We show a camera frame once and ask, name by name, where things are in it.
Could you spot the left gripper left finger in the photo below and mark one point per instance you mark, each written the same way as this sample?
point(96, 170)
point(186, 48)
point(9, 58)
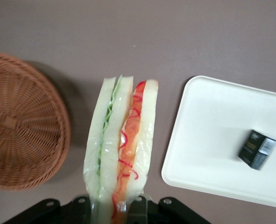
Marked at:
point(80, 210)

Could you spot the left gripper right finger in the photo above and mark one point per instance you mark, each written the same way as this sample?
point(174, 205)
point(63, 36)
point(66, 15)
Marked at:
point(140, 210)

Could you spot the triangle sandwich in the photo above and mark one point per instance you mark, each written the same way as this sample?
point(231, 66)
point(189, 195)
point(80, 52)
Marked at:
point(126, 144)

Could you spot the round brown wicker basket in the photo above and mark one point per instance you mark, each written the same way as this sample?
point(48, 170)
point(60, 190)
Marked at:
point(23, 121)

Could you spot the cream plastic tray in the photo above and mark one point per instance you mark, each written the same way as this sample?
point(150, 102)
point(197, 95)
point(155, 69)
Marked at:
point(210, 128)

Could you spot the small black box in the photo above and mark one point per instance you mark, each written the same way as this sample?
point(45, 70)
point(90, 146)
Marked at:
point(257, 149)

